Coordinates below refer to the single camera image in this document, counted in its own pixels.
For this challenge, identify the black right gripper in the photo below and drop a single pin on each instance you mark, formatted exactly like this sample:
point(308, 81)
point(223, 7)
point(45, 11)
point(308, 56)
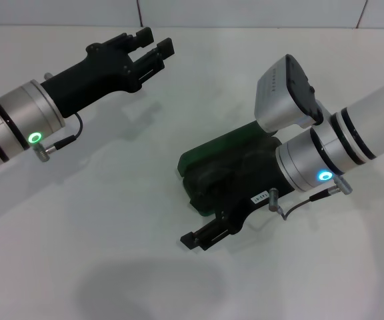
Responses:
point(258, 180)

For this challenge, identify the right gripper silver plug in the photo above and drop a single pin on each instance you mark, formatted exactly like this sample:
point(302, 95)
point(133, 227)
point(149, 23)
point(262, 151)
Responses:
point(274, 199)

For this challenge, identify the gripper silver plug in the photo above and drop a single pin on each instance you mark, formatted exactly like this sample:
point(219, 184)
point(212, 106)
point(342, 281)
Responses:
point(49, 76)
point(274, 199)

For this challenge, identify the green glasses case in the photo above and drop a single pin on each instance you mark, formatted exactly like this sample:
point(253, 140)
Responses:
point(212, 146)

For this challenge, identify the left gripper silver plug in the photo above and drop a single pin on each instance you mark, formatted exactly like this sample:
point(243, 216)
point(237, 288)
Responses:
point(49, 76)

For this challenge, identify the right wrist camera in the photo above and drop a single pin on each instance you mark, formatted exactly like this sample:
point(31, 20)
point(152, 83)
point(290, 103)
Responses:
point(278, 100)

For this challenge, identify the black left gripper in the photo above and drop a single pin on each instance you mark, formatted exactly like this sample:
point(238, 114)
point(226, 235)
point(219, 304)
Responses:
point(95, 76)

